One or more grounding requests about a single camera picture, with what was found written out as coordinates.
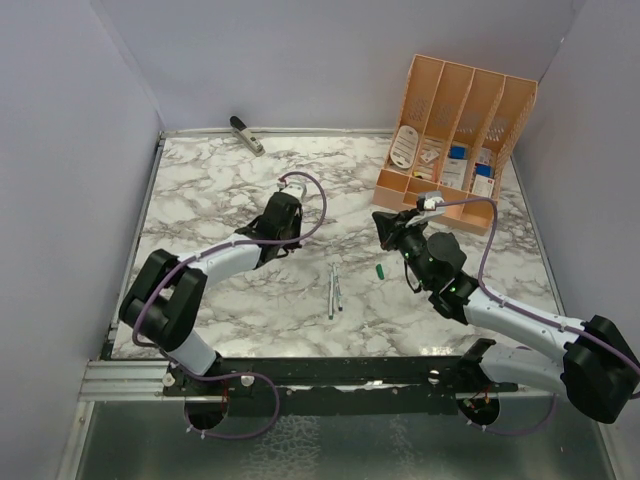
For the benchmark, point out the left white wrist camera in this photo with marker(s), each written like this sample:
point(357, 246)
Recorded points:
point(295, 189)

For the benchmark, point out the blue white box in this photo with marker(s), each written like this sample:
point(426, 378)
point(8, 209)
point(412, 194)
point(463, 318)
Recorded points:
point(455, 165)

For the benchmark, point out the blue-end white marker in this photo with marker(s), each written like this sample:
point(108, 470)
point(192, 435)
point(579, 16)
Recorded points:
point(338, 305)

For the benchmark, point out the grey black stapler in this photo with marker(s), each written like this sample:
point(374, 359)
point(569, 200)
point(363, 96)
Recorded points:
point(246, 136)

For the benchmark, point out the aluminium frame rail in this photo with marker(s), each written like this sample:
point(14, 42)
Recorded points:
point(135, 380)

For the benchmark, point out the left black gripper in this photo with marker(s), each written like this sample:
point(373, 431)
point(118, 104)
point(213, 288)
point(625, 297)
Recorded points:
point(292, 244)

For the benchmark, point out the white oval perforated plate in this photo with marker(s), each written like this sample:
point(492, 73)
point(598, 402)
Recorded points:
point(404, 147)

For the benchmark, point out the peach desk organizer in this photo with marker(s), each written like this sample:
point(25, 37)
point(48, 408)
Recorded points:
point(463, 105)

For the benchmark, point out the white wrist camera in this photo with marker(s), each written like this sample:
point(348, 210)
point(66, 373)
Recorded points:
point(295, 189)
point(430, 205)

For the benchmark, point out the green-end white marker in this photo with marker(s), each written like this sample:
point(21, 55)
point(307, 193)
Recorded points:
point(331, 294)

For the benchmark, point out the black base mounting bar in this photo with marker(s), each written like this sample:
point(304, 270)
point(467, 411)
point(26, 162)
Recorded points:
point(331, 386)

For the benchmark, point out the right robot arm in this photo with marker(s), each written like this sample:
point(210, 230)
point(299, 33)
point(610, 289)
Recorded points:
point(587, 361)

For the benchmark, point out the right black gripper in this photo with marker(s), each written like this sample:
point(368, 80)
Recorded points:
point(390, 224)

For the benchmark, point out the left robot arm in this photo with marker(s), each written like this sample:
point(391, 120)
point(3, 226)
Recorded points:
point(169, 322)

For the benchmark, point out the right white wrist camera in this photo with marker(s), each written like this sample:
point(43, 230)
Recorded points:
point(430, 205)

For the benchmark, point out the green pen cap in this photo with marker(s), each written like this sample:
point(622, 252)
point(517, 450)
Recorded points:
point(380, 271)

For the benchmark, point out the red white box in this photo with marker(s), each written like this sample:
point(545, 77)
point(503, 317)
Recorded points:
point(483, 180)

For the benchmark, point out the white paper cards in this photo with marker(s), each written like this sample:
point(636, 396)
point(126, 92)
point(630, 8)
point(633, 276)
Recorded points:
point(429, 154)

